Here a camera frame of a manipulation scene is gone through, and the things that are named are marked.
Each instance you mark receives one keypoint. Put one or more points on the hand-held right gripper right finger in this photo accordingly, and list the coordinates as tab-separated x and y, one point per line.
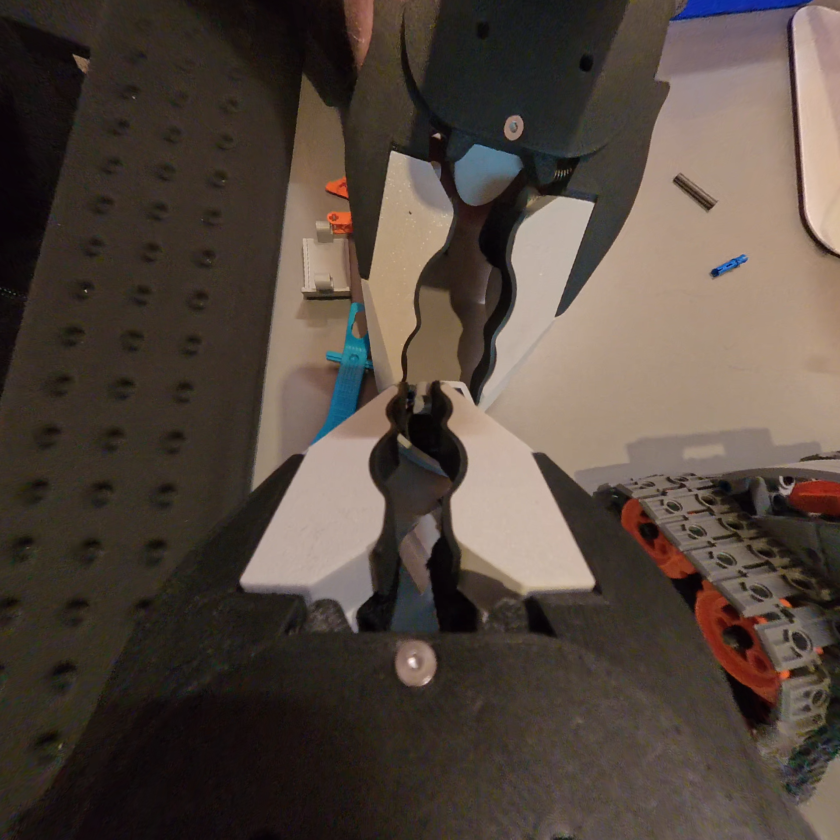
519	525

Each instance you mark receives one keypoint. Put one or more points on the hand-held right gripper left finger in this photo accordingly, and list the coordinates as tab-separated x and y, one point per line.
322	525

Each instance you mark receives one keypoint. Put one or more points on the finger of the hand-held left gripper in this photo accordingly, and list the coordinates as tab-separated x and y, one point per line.
551	250
400	236

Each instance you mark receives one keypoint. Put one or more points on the blue toy wrench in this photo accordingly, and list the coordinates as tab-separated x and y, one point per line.
344	381

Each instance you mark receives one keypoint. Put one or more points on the grey toy wheel frame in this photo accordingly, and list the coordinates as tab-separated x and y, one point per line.
427	400

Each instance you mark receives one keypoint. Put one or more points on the small orange toy pin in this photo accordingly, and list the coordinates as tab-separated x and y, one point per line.
339	219

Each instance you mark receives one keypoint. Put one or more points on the small orange toy piece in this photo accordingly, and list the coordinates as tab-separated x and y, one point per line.
339	187

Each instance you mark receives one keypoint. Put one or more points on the small black toy pin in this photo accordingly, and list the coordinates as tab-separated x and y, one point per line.
696	192

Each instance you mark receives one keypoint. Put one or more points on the small blue toy pin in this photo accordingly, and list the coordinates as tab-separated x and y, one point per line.
729	265

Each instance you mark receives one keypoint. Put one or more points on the black perforated mat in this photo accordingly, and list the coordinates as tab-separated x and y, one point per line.
145	394

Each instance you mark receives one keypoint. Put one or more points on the grey orange tracked toy robot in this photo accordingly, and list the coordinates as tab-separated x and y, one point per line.
735	591

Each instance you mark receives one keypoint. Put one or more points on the white book stand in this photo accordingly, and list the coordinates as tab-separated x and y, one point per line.
820	131

